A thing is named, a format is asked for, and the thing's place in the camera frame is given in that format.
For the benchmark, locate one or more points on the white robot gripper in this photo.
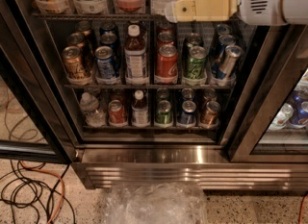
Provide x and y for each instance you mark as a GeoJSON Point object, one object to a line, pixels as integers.
{"type": "Point", "coordinates": [260, 2]}

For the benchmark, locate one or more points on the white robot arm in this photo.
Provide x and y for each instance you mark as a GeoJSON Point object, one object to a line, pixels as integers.
{"type": "Point", "coordinates": [294, 12]}

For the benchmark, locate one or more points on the stainless steel fridge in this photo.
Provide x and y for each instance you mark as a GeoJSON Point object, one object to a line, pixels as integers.
{"type": "Point", "coordinates": [238, 152]}

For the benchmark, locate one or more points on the brown tea bottle middle shelf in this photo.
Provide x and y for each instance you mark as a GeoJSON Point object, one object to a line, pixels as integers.
{"type": "Point", "coordinates": [135, 56]}

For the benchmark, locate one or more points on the brown tea bottle shelf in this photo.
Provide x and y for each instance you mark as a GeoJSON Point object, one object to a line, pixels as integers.
{"type": "Point", "coordinates": [135, 56]}
{"type": "Point", "coordinates": [140, 115]}

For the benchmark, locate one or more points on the orange can bottom shelf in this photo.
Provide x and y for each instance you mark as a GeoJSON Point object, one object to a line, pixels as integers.
{"type": "Point", "coordinates": [209, 115]}

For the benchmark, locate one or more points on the blue can bottom shelf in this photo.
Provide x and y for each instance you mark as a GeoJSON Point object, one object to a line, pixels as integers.
{"type": "Point", "coordinates": [186, 115]}

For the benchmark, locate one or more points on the green can bottom shelf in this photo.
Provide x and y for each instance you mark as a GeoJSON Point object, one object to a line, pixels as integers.
{"type": "Point", "coordinates": [163, 113]}

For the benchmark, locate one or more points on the brown tea bottle bottom shelf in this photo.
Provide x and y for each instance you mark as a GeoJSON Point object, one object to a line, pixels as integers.
{"type": "Point", "coordinates": [140, 115]}

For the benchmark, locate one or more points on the red can bottom shelf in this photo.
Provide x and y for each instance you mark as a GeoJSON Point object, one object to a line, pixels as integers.
{"type": "Point", "coordinates": [117, 114]}

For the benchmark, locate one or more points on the gold can front middle shelf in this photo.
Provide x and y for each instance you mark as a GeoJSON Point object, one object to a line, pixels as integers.
{"type": "Point", "coordinates": [77, 70]}

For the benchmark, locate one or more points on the clear water bottle bottom shelf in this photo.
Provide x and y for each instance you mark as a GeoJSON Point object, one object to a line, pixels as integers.
{"type": "Point", "coordinates": [91, 109]}

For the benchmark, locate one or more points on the open fridge door left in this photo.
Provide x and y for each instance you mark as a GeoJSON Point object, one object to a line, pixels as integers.
{"type": "Point", "coordinates": [30, 86]}

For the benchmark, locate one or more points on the blue silver slim can front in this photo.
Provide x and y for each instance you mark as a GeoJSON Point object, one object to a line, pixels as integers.
{"type": "Point", "coordinates": [231, 55]}

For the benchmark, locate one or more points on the green soda can front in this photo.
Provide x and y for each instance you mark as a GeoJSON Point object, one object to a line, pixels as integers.
{"type": "Point", "coordinates": [194, 66]}

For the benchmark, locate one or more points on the red Coke can front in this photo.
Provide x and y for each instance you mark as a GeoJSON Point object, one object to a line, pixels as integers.
{"type": "Point", "coordinates": [166, 71]}

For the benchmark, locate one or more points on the white can right compartment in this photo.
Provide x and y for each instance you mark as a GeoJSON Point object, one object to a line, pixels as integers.
{"type": "Point", "coordinates": [279, 122]}

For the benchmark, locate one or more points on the blue Pepsi can front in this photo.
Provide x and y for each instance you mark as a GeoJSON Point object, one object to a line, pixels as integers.
{"type": "Point", "coordinates": [106, 64]}

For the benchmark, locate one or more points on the blue can right compartment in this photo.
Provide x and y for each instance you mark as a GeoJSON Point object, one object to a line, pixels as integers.
{"type": "Point", "coordinates": [300, 115]}

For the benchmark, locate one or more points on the clear plastic bag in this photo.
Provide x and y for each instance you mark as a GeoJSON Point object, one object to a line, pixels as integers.
{"type": "Point", "coordinates": [163, 203]}

